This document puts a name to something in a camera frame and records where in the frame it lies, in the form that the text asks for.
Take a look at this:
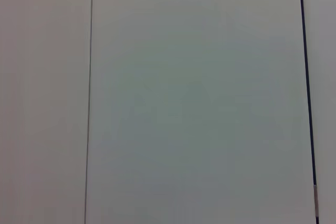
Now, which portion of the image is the grey tape piece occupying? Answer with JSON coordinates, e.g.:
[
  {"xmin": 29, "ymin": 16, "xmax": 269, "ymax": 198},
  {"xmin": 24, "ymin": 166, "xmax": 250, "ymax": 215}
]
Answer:
[{"xmin": 313, "ymin": 184, "xmax": 320, "ymax": 216}]

